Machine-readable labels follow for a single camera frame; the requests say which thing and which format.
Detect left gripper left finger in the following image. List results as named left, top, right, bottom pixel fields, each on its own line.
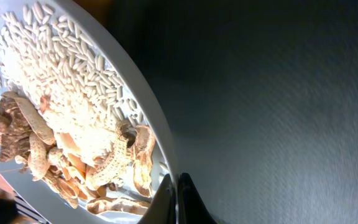
left=138, top=174, right=176, bottom=224

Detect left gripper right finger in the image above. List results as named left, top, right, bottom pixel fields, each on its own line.
left=177, top=173, right=216, bottom=224

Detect food scraps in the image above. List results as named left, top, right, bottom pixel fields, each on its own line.
left=0, top=1, right=155, bottom=217

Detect grey plate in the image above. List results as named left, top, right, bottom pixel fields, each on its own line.
left=0, top=0, right=177, bottom=223

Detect round black serving tray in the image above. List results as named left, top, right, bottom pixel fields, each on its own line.
left=109, top=0, right=358, bottom=223

